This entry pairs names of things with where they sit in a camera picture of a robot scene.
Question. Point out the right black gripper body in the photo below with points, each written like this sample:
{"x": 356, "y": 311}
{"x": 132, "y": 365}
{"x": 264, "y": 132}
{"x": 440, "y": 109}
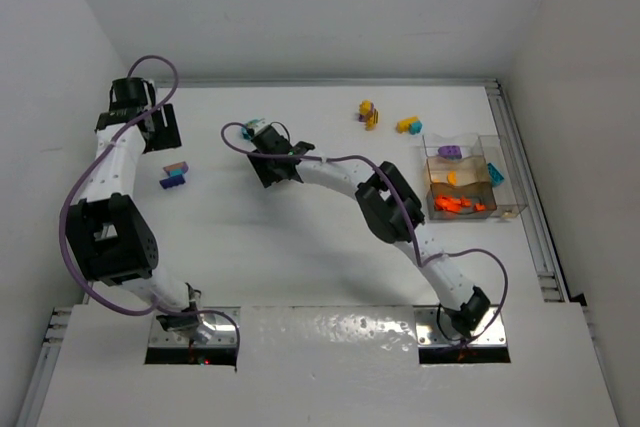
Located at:
{"x": 273, "y": 170}

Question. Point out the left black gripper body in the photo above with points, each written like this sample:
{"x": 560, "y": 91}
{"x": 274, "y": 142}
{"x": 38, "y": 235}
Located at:
{"x": 166, "y": 128}

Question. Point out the purple teal lego stack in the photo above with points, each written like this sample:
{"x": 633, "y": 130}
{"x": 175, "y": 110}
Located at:
{"x": 175, "y": 175}

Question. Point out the teal and purple lego cluster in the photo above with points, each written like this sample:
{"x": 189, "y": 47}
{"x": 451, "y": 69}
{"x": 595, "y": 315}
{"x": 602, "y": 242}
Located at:
{"x": 252, "y": 128}

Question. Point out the large orange curved lego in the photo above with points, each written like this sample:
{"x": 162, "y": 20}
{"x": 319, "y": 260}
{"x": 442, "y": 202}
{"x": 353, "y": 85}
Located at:
{"x": 451, "y": 204}

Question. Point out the teal lego brick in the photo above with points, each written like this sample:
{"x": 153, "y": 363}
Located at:
{"x": 496, "y": 177}

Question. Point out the curved light orange lego piece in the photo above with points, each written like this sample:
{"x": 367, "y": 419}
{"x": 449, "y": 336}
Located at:
{"x": 452, "y": 178}

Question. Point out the purple round lego block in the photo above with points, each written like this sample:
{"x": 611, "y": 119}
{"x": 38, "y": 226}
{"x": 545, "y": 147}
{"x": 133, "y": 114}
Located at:
{"x": 450, "y": 152}

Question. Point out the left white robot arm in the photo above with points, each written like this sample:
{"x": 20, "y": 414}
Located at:
{"x": 108, "y": 236}

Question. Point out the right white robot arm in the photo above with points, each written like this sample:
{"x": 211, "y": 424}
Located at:
{"x": 391, "y": 209}

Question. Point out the yellow purple striped lego figure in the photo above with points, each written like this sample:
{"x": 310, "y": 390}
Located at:
{"x": 368, "y": 115}

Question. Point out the yellow and teal lego block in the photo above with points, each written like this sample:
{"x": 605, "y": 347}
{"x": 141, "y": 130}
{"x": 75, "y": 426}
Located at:
{"x": 411, "y": 125}

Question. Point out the amber tinted plastic container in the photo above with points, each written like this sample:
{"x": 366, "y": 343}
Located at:
{"x": 466, "y": 174}

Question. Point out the grey clear plastic container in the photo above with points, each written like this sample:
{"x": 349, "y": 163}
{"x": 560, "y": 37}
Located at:
{"x": 473, "y": 201}

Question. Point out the tall clear side container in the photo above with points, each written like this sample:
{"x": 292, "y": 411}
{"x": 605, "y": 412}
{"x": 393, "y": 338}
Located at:
{"x": 510, "y": 197}

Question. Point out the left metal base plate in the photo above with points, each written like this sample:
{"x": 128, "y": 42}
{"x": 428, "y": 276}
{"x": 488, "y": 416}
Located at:
{"x": 217, "y": 327}

